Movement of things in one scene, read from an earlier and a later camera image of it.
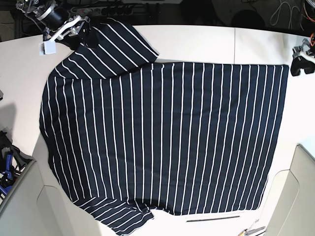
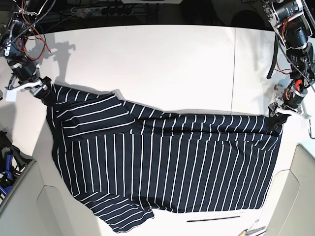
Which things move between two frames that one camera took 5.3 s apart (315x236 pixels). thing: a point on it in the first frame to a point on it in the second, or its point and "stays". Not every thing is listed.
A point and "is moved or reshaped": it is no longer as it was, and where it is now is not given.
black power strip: (109, 10) stays
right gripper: (300, 62) to (289, 97)
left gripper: (88, 38) to (38, 86)
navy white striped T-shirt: (130, 137) is moved or reshaped
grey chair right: (291, 206) stays
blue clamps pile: (13, 161) stays
